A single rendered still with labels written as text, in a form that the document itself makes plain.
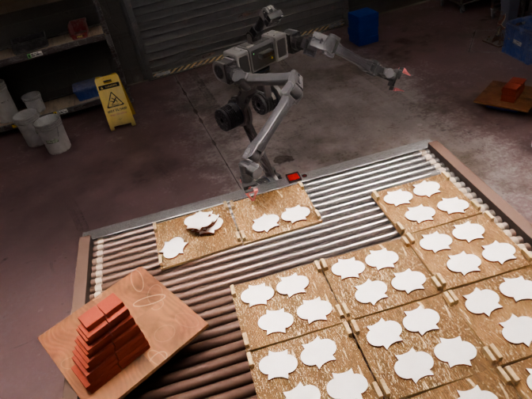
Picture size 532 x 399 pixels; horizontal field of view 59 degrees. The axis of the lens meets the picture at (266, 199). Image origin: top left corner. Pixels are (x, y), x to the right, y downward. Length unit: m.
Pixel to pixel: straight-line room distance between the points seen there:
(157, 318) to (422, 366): 1.01
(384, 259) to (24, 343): 2.57
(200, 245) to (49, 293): 1.87
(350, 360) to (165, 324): 0.72
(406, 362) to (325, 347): 0.29
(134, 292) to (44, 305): 1.86
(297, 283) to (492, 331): 0.77
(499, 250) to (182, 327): 1.37
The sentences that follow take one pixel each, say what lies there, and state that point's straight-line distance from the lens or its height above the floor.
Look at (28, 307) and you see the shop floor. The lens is 4.00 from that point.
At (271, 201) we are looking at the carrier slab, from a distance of 2.54.
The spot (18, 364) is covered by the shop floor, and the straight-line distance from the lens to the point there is 3.67.
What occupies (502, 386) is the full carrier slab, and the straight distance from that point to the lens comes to 1.87.
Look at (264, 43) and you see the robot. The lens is 2.93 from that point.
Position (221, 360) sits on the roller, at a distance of 1.95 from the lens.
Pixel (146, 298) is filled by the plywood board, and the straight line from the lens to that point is 2.09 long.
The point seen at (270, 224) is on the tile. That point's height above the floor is 0.95.
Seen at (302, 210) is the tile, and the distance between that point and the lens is 2.43.
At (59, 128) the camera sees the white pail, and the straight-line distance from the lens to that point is 5.74.
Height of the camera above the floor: 2.50
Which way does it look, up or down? 38 degrees down
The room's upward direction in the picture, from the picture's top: 11 degrees counter-clockwise
